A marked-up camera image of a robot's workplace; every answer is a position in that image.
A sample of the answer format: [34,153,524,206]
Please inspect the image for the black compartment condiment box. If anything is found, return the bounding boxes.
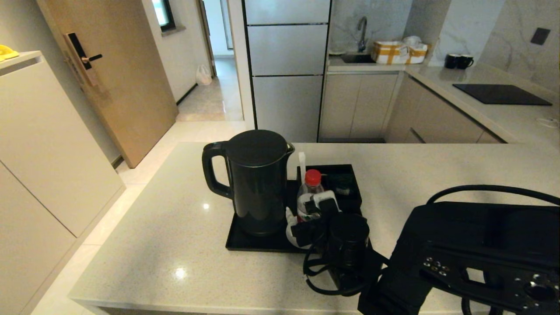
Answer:
[297,164,363,215]

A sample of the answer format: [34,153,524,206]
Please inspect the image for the looped black wrist cable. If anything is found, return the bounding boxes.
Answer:
[303,243,378,297]

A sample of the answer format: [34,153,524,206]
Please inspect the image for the black induction cooktop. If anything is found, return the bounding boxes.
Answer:
[452,83,553,106]

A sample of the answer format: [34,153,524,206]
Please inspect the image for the black electric kettle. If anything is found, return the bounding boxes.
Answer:
[202,129,295,238]

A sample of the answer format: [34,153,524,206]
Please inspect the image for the dark wall socket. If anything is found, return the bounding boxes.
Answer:
[530,27,551,46]

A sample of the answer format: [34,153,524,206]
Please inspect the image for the dark framed window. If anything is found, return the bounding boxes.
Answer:
[151,0,176,33]

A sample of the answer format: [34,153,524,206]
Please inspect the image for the clear water bottle red cap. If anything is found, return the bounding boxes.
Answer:
[297,169,326,222]

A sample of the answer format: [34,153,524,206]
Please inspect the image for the black gold door lock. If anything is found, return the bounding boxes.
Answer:
[63,32,103,87]

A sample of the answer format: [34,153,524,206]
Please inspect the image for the chrome kitchen faucet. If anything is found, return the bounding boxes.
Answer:
[357,16,369,53]

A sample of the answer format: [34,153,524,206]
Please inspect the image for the round white saucer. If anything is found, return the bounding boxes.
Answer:
[285,218,308,249]

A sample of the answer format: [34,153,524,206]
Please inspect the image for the arched black arm cable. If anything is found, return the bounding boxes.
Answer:
[427,185,560,207]

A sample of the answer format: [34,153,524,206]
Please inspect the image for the silver multi-door refrigerator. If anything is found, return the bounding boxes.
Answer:
[242,0,333,143]

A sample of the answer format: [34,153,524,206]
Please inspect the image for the white plastic bag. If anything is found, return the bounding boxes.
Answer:
[196,64,213,86]

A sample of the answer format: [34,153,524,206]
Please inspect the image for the beige drawer base cabinet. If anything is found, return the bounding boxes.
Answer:
[385,73,508,144]

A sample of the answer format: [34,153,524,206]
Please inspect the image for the beige two-door base cabinet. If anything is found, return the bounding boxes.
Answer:
[318,71,401,140]

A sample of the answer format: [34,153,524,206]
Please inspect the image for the cardboard box with yellow tape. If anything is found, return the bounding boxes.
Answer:
[371,38,429,65]

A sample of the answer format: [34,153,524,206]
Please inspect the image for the tall cream cabinet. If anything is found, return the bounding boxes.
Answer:
[0,50,126,315]

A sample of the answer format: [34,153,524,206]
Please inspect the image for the light wooden door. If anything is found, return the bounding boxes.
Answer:
[36,0,179,169]

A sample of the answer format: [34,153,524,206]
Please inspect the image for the dark kitchen sink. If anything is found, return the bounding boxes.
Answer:
[340,52,376,64]

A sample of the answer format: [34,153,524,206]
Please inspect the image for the black rectangular serving tray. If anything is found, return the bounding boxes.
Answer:
[225,179,373,253]

